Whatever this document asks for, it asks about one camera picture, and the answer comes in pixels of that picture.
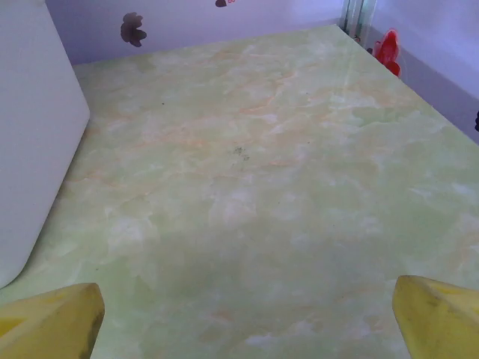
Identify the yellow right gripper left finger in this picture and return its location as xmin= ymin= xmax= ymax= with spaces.
xmin=0 ymin=282 xmax=106 ymax=359

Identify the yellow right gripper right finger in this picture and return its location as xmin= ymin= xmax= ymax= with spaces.
xmin=391 ymin=274 xmax=479 ymax=359

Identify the white storage box blue lid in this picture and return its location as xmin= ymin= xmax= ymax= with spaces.
xmin=0 ymin=0 xmax=91 ymax=289

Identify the aluminium frame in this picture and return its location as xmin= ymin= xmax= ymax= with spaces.
xmin=341 ymin=0 xmax=376 ymax=43

